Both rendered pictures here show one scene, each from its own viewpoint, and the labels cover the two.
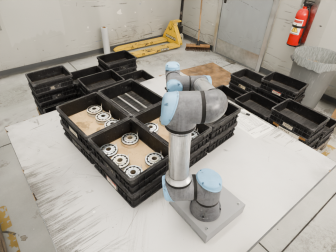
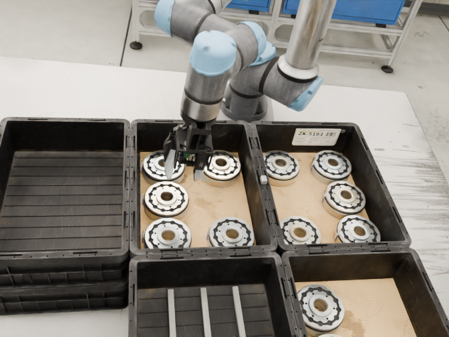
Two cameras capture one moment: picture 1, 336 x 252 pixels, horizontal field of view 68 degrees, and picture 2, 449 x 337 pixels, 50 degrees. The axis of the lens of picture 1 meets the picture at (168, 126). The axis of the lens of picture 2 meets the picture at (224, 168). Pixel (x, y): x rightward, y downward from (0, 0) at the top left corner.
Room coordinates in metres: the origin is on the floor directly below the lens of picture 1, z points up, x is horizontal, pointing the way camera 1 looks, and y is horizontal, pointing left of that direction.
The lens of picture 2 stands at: (1.79, 0.40, 1.74)
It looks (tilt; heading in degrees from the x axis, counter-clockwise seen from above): 46 degrees down; 210
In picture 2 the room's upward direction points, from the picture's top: 11 degrees clockwise
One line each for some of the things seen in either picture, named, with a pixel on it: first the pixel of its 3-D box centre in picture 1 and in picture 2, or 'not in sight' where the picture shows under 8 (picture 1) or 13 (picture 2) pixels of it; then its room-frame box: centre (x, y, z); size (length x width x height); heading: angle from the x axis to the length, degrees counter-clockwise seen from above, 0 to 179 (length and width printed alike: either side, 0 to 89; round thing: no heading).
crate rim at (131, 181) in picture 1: (131, 146); (322, 180); (0.97, 0.19, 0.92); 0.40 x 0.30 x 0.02; 45
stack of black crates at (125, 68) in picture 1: (118, 74); not in sight; (2.86, 0.65, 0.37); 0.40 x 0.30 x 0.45; 129
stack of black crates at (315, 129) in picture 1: (291, 132); not in sight; (1.82, -1.16, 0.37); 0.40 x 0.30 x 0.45; 39
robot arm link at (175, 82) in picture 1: (177, 83); (231, 44); (1.10, -0.04, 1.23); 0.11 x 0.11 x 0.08; 5
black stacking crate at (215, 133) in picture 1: (203, 111); (61, 197); (1.39, -0.23, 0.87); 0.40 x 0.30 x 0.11; 45
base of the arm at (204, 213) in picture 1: (206, 202); (245, 94); (0.71, -0.20, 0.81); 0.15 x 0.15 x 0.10
